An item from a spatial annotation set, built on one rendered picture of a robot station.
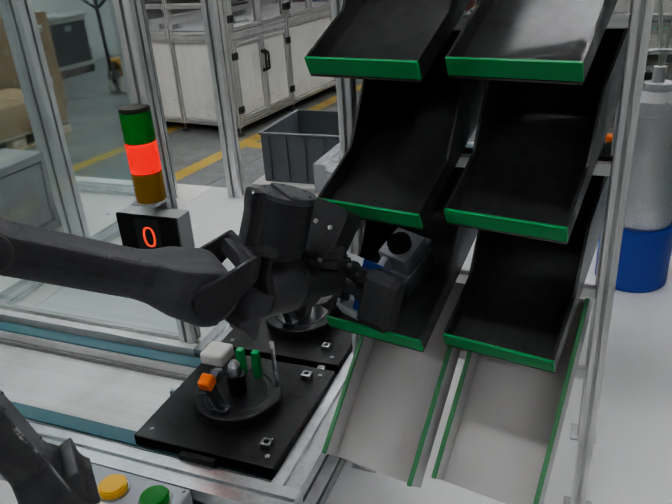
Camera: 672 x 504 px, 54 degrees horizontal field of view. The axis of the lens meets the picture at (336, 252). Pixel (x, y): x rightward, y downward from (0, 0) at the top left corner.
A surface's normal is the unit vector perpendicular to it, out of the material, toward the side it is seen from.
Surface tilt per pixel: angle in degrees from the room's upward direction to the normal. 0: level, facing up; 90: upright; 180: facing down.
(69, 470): 26
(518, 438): 45
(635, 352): 0
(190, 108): 90
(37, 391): 0
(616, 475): 0
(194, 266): 19
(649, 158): 90
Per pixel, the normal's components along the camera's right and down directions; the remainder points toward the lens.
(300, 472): -0.07, -0.90
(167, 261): 0.22, -0.93
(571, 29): -0.28, -0.64
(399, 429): -0.41, -0.35
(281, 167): -0.36, 0.43
